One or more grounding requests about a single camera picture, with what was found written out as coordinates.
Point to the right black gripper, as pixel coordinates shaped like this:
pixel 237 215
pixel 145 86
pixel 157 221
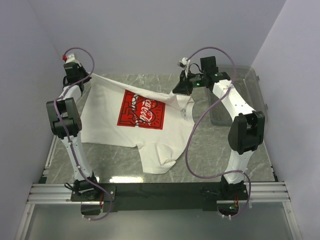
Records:
pixel 183 86

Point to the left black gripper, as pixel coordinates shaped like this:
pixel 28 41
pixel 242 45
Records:
pixel 82 69

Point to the white t-shirt red print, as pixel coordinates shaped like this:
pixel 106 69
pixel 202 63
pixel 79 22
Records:
pixel 157 124

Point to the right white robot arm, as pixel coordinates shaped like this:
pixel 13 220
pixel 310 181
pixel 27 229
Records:
pixel 248 125

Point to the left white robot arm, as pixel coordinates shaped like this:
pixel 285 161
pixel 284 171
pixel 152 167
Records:
pixel 65 123

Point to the clear plastic bin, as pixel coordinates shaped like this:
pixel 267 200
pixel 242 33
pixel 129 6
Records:
pixel 247 85

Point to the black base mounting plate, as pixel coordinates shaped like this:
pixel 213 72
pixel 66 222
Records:
pixel 171 196

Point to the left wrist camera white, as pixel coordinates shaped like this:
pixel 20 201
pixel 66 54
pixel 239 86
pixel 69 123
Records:
pixel 70 58

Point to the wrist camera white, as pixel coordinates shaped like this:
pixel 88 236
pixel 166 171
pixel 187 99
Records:
pixel 70 58
pixel 185 64

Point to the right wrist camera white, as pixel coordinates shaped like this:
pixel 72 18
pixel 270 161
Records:
pixel 185 64

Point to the aluminium frame rail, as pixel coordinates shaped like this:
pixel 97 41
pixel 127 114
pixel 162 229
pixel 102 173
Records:
pixel 56 194

